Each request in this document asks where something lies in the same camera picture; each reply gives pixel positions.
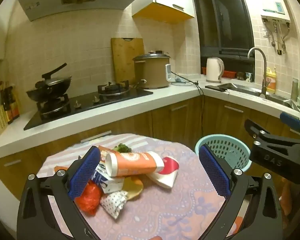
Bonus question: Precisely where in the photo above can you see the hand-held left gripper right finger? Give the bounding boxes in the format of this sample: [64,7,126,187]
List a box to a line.
[199,143,283,240]

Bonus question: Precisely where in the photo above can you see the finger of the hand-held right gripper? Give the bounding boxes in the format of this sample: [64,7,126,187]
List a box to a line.
[244,119,300,147]
[280,112,300,137]

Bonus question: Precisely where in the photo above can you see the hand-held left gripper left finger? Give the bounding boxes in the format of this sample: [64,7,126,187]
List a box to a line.
[17,145,102,240]

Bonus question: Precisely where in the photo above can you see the red plastic bag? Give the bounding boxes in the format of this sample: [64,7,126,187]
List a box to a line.
[74,180,103,215]

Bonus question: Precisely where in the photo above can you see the blue white carton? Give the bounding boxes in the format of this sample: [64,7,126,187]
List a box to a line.
[94,164,125,194]

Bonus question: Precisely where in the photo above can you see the light blue plastic basket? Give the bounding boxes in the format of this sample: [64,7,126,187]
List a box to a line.
[195,134,252,173]

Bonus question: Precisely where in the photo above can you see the dotted white wrapper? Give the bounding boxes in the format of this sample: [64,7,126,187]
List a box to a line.
[100,190,128,220]

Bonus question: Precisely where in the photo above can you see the steel sink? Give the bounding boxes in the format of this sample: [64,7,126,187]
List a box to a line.
[221,82,300,112]

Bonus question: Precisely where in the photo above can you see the yellow dish soap bottle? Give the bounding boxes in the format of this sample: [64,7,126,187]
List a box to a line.
[266,67,277,94]

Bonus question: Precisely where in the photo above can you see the steel faucet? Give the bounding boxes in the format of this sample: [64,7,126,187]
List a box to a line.
[247,47,268,98]

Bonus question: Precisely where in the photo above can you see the black flat object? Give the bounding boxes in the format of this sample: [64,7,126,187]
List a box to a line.
[205,84,230,92]

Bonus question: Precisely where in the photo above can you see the pink patterned tablecloth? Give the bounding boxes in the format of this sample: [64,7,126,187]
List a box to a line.
[36,133,243,240]

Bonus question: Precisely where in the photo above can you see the red tray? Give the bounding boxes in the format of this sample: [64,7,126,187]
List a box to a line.
[202,67,237,78]

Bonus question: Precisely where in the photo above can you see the wooden base cabinet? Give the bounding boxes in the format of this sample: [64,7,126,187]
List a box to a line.
[0,96,300,205]

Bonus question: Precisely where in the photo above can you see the black gas stove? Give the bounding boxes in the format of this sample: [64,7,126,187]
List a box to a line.
[23,80,154,131]

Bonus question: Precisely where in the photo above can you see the cream electric kettle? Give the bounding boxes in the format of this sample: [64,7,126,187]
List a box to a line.
[206,57,225,83]

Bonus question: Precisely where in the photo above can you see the black wok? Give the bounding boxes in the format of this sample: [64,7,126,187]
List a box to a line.
[26,76,72,101]

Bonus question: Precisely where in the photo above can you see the dark sauce bottle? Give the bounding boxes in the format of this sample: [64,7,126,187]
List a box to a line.
[1,87,14,125]
[9,86,20,120]

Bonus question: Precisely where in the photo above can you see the wooden cutting board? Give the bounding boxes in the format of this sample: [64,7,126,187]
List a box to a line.
[111,38,145,85]

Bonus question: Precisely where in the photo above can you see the dark window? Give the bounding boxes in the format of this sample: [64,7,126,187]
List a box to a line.
[191,0,255,60]

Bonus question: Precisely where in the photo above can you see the beige rice cooker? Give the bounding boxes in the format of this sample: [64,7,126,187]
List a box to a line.
[132,51,171,89]

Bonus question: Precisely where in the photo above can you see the white water heater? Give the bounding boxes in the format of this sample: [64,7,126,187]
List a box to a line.
[250,0,291,23]

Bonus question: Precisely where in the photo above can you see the range hood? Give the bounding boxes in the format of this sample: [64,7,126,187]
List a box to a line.
[14,0,157,22]

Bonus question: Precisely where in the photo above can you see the black power cable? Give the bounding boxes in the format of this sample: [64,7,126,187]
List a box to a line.
[170,71,204,137]

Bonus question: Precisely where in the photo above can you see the wok lid with black handle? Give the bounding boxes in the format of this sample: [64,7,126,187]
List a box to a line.
[35,63,68,85]

